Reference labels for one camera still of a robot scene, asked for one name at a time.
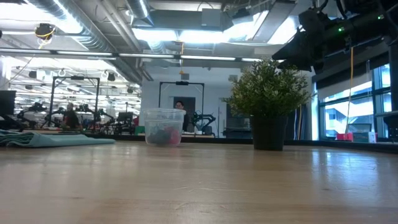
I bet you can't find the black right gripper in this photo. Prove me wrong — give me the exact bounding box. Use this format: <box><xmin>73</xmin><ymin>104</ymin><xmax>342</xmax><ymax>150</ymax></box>
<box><xmin>272</xmin><ymin>30</ymin><xmax>330</xmax><ymax>73</ymax></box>

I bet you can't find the clear plastic tupperware container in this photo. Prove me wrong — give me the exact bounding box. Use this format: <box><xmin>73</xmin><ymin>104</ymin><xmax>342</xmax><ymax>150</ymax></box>
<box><xmin>144</xmin><ymin>108</ymin><xmax>187</xmax><ymax>148</ymax></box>

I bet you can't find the green plant in black pot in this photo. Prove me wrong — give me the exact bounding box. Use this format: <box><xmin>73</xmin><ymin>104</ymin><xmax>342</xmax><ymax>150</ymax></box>
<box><xmin>223</xmin><ymin>58</ymin><xmax>312</xmax><ymax>152</ymax></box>

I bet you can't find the long linear ceiling light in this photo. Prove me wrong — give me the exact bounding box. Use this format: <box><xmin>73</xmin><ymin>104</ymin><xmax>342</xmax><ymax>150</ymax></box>
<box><xmin>0</xmin><ymin>47</ymin><xmax>301</xmax><ymax>65</ymax></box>

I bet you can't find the teal and white box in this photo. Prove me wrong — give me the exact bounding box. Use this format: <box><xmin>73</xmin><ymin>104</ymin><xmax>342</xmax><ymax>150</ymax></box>
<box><xmin>353</xmin><ymin>131</ymin><xmax>377</xmax><ymax>143</ymax></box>

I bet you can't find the person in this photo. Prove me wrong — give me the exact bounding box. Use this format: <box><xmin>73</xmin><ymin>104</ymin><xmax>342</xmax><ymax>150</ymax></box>
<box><xmin>63</xmin><ymin>102</ymin><xmax>81</xmax><ymax>130</ymax></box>
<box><xmin>174</xmin><ymin>100</ymin><xmax>189</xmax><ymax>132</ymax></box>

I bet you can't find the folded teal cloth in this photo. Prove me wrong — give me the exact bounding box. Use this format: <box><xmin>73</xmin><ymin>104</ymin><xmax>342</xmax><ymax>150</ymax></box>
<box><xmin>0</xmin><ymin>129</ymin><xmax>116</xmax><ymax>149</ymax></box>

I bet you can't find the black monitor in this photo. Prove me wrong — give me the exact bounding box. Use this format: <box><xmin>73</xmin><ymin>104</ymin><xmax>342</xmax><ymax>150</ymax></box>
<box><xmin>0</xmin><ymin>90</ymin><xmax>17</xmax><ymax>116</ymax></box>

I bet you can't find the black table frame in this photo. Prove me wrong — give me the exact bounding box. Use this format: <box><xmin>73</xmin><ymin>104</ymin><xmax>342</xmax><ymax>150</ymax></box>
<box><xmin>83</xmin><ymin>133</ymin><xmax>398</xmax><ymax>155</ymax></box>

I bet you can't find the black gantry frame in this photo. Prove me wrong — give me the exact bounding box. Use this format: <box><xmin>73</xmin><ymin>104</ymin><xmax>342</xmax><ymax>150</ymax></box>
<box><xmin>158</xmin><ymin>81</ymin><xmax>205</xmax><ymax>138</ymax></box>
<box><xmin>48</xmin><ymin>75</ymin><xmax>101</xmax><ymax>131</ymax></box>

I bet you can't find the round silver air duct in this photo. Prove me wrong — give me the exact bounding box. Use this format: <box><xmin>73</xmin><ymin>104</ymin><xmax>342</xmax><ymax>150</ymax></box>
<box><xmin>126</xmin><ymin>0</ymin><xmax>155</xmax><ymax>27</ymax></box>

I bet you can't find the long spiral silver duct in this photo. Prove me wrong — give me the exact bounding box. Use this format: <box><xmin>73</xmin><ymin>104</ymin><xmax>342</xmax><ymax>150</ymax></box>
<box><xmin>27</xmin><ymin>0</ymin><xmax>144</xmax><ymax>85</ymax></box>

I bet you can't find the ceiling dome camera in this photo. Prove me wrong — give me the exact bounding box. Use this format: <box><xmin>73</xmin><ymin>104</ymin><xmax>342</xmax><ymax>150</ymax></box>
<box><xmin>34</xmin><ymin>23</ymin><xmax>57</xmax><ymax>41</ymax></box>

